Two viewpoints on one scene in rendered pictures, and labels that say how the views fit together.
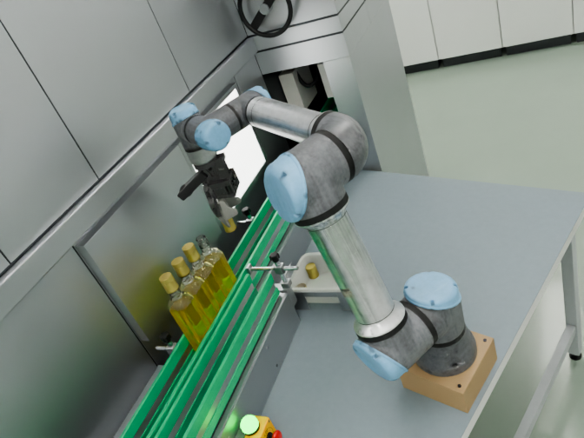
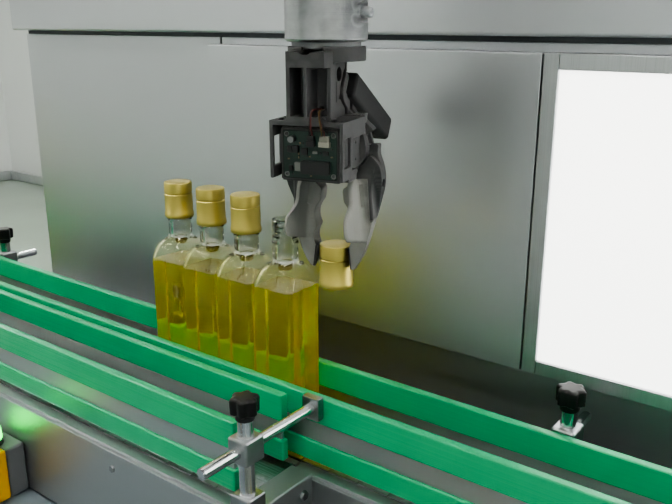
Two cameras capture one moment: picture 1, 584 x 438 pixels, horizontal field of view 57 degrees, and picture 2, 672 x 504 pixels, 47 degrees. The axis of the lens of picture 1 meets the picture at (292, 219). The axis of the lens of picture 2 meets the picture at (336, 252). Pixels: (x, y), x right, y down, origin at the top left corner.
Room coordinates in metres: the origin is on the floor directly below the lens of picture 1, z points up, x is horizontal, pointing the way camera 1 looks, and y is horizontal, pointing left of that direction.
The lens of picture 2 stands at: (1.41, -0.57, 1.35)
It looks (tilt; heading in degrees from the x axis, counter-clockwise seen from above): 17 degrees down; 95
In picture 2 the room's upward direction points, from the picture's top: straight up
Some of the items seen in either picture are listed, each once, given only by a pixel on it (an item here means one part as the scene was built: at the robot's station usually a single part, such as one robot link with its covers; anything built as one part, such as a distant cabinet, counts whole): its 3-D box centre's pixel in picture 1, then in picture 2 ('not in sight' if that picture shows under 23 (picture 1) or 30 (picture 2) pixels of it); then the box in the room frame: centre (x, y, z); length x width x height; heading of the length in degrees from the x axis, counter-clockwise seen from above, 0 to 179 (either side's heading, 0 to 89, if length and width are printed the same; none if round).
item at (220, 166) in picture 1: (216, 176); (324, 114); (1.34, 0.15, 1.27); 0.09 x 0.08 x 0.12; 73
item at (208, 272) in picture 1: (214, 293); (249, 336); (1.24, 0.28, 0.99); 0.06 x 0.06 x 0.21; 58
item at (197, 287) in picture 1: (204, 308); (216, 325); (1.19, 0.32, 0.99); 0.06 x 0.06 x 0.21; 58
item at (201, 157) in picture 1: (202, 152); (329, 22); (1.35, 0.15, 1.35); 0.08 x 0.08 x 0.05
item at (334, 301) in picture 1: (322, 282); not in sight; (1.34, -0.01, 0.79); 0.27 x 0.17 x 0.08; 58
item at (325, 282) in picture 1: (329, 280); not in sight; (1.33, -0.04, 0.80); 0.22 x 0.17 x 0.09; 58
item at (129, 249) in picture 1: (195, 194); (519, 215); (1.54, 0.25, 1.15); 0.90 x 0.03 x 0.34; 148
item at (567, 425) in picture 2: (247, 224); (573, 439); (1.60, 0.15, 0.94); 0.07 x 0.04 x 0.13; 58
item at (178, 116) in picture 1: (189, 127); not in sight; (1.34, 0.15, 1.43); 0.09 x 0.08 x 0.11; 25
